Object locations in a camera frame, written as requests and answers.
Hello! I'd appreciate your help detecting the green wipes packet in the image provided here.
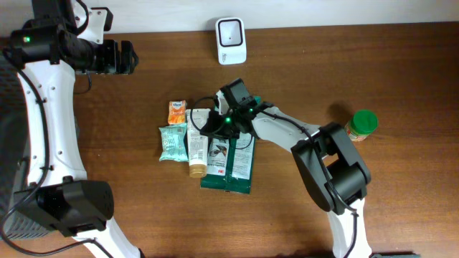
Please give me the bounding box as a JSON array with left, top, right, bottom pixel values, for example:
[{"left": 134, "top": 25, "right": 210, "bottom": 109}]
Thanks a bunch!
[{"left": 199, "top": 95, "right": 262, "bottom": 195}]

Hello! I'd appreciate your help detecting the white cream tube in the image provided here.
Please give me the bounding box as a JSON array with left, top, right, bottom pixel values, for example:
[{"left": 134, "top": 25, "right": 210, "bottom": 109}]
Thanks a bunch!
[{"left": 186, "top": 108, "right": 210, "bottom": 178}]

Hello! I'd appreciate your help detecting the orange small box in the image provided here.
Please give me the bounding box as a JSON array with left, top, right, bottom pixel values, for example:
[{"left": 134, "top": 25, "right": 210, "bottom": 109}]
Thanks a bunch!
[{"left": 168, "top": 100, "right": 186, "bottom": 125}]

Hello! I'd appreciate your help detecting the teal small packet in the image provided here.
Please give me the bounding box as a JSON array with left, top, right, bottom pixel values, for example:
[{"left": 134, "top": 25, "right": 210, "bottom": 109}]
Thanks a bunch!
[{"left": 159, "top": 123, "right": 189, "bottom": 162}]

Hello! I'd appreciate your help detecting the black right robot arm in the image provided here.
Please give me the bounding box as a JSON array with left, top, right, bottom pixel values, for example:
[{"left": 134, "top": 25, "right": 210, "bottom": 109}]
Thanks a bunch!
[{"left": 199, "top": 78, "right": 372, "bottom": 257}]

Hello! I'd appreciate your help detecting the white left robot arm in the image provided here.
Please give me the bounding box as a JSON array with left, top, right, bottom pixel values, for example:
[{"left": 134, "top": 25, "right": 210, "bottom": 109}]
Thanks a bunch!
[{"left": 3, "top": 1, "right": 142, "bottom": 257}]

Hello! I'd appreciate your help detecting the white barcode scanner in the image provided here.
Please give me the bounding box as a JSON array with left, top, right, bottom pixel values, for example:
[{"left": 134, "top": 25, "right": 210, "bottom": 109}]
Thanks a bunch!
[{"left": 215, "top": 17, "right": 247, "bottom": 65}]

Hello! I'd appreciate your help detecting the green lid glass jar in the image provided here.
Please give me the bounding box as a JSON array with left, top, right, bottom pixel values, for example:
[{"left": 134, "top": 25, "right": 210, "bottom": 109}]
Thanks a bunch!
[{"left": 345, "top": 110, "right": 379, "bottom": 142}]

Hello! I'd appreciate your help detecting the grey plastic mesh basket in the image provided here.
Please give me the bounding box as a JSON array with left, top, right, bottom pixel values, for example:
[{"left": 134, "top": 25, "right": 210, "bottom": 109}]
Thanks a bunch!
[{"left": 0, "top": 53, "right": 51, "bottom": 240}]

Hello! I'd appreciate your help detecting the black camera cable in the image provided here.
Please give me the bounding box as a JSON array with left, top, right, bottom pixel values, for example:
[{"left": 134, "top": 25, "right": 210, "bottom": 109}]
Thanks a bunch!
[{"left": 189, "top": 95, "right": 255, "bottom": 151}]

